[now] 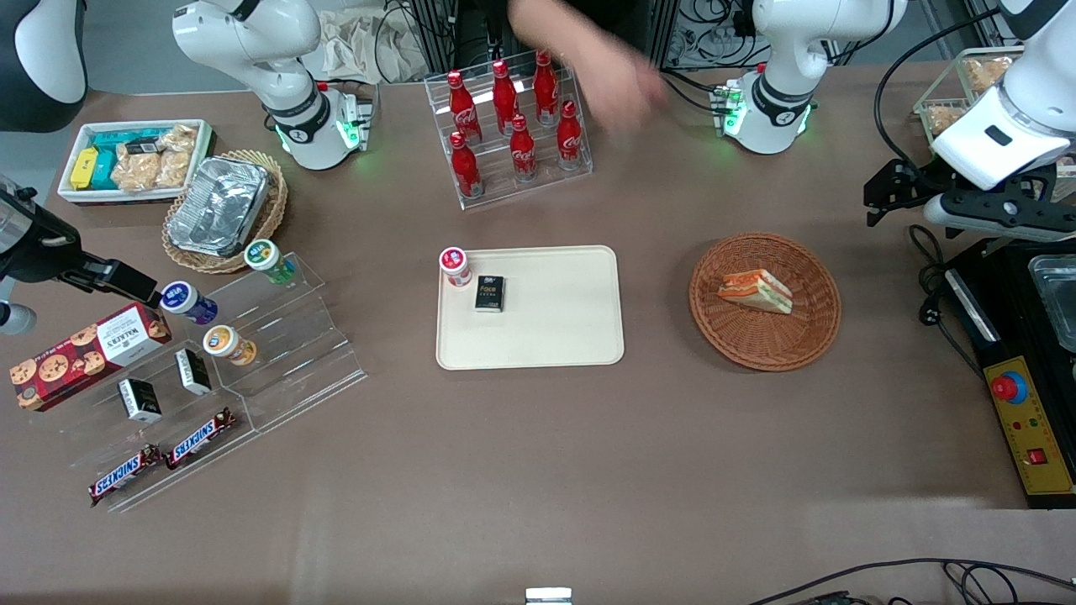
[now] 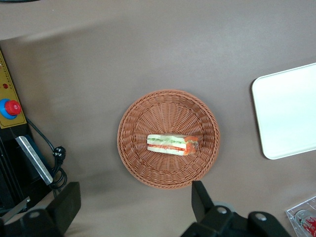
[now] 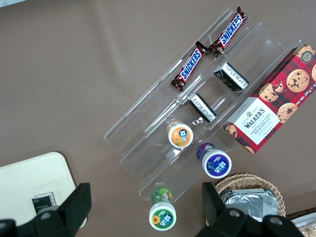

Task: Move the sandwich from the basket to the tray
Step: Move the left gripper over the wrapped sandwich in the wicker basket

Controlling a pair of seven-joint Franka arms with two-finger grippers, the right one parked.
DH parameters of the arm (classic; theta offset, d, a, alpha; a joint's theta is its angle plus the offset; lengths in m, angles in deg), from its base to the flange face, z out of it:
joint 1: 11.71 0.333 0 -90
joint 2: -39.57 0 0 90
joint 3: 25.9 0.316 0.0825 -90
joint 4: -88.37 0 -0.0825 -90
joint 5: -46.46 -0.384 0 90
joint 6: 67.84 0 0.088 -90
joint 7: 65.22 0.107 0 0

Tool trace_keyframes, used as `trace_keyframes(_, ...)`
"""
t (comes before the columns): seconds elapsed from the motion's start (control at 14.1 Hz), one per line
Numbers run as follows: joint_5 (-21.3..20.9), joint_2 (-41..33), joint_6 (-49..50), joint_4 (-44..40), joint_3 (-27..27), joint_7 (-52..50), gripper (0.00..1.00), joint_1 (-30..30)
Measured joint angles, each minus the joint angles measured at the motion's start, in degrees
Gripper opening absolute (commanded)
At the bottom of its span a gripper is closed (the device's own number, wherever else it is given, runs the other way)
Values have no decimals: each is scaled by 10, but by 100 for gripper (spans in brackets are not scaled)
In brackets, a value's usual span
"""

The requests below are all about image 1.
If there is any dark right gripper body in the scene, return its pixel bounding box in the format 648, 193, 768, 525
0, 174, 83, 283

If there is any triangular sandwich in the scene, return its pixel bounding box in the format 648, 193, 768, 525
717, 268, 794, 315

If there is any person's bare forearm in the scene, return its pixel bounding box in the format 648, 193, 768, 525
508, 0, 608, 78

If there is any light wicker basket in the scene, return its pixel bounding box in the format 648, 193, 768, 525
162, 150, 289, 275

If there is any round brown wicker basket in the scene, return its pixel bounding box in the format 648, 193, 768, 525
688, 232, 842, 372

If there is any beige plastic tray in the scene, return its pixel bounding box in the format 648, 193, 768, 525
435, 245, 625, 371

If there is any person's bare hand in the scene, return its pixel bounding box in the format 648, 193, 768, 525
578, 36, 671, 133

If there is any white rectangular snack bin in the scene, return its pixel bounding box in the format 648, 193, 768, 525
56, 118, 216, 206

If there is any purple snack cup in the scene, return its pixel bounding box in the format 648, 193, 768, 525
159, 280, 220, 326

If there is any red Walkers cookie box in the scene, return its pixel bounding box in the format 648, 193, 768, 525
9, 302, 173, 413

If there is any yellow snack packet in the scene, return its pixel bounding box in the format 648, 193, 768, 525
69, 146, 101, 191

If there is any teal snack packet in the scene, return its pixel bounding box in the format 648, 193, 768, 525
87, 147, 119, 191

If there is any aluminium foil container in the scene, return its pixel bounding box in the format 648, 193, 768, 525
166, 156, 271, 258

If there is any orange snack cup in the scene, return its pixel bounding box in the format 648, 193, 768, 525
202, 324, 259, 367

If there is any teal snack box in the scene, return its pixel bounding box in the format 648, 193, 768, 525
90, 127, 166, 153

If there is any green-lid snack cup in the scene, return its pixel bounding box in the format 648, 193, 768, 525
243, 238, 298, 286

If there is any black appliance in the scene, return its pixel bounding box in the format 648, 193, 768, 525
944, 238, 1076, 510

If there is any steel pan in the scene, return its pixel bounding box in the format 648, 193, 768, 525
1028, 254, 1076, 353

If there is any Snickers chocolate bar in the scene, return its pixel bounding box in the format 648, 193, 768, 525
87, 443, 163, 508
164, 407, 238, 471

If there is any clear acrylic tiered stand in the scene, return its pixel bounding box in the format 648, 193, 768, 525
66, 250, 368, 514

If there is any red emergency stop button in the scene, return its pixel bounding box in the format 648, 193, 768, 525
990, 370, 1030, 404

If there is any yellow control panel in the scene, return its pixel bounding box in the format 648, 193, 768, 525
983, 355, 1076, 497

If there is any person in black clothes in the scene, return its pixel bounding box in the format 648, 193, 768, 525
471, 0, 657, 60

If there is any red cola bottle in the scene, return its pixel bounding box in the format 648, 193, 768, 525
509, 113, 540, 181
492, 59, 520, 136
533, 48, 560, 126
556, 101, 585, 170
446, 70, 483, 143
449, 131, 483, 199

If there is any beige crumpled bag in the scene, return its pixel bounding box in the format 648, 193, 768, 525
304, 7, 431, 86

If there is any clear acrylic bottle rack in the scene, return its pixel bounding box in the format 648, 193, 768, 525
424, 49, 594, 211

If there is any red-lid snack cup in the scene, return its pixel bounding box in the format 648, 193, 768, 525
439, 246, 474, 289

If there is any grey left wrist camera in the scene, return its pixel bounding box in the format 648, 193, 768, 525
923, 190, 1076, 245

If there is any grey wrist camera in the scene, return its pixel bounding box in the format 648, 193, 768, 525
923, 190, 1076, 245
0, 301, 39, 336

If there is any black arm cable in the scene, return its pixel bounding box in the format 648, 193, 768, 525
872, 7, 1006, 170

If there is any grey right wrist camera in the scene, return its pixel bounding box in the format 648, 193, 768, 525
0, 301, 39, 336

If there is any black power cable with plug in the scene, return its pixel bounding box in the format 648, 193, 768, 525
907, 224, 986, 372

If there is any black base cable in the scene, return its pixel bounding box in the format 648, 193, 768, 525
664, 71, 729, 116

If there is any black background cable bundle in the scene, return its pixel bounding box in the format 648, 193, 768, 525
672, 0, 759, 70

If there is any black aluminium frame post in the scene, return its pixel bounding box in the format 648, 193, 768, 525
410, 0, 460, 76
644, 0, 680, 70

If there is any long black floor cable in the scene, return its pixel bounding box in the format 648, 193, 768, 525
746, 556, 1076, 605

